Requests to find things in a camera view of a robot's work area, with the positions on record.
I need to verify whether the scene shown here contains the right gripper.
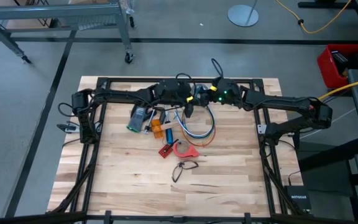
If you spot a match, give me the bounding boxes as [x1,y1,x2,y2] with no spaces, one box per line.
[196,77,244,107]

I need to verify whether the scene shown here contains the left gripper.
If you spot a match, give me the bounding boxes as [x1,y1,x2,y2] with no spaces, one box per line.
[154,79,195,118]

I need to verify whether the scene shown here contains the green cable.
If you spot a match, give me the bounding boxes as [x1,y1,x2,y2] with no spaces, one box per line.
[181,105,216,141]

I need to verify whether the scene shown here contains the black and blue screwdriver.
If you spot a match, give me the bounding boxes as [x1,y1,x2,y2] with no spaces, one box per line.
[165,128,180,146]

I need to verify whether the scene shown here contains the red tape dispenser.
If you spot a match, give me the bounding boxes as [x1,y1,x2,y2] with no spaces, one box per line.
[172,139,200,159]

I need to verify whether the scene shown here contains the black C-clamp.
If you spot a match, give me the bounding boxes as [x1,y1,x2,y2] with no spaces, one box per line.
[131,104,167,135]

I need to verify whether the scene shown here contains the red bit holder block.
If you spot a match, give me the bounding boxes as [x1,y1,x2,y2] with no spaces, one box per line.
[158,143,175,159]

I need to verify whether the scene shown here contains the black safety glasses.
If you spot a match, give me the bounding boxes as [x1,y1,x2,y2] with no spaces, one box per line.
[171,159,200,184]

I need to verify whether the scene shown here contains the small grey device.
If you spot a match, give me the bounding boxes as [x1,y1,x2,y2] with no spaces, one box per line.
[57,123,81,134]

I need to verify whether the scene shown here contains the large red storage bin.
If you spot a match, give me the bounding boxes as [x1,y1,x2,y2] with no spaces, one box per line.
[317,43,358,90]

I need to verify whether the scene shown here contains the grey metal cart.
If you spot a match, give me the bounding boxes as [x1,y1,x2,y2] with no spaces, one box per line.
[0,0,135,65]

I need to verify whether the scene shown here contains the white cable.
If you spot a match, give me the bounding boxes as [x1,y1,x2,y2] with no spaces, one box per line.
[173,107,209,139]

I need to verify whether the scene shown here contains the blue cable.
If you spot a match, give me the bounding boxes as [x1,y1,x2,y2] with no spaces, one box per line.
[176,108,213,139]

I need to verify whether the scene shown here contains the bundle of coloured cables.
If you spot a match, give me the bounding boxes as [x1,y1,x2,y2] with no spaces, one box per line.
[180,124,216,148]

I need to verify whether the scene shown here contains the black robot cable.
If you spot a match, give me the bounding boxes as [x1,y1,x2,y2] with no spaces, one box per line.
[211,58,225,78]

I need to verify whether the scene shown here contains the black aluminium table frame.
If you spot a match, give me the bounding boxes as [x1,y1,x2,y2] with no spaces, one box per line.
[47,77,310,224]

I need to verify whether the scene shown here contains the yellow extension cord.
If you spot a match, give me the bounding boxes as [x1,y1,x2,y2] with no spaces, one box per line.
[275,0,353,35]

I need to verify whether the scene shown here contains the black network switch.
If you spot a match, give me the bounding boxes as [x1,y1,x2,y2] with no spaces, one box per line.
[284,185,312,211]

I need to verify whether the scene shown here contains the thick yellow cord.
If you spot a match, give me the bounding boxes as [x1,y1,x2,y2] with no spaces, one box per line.
[318,75,358,101]

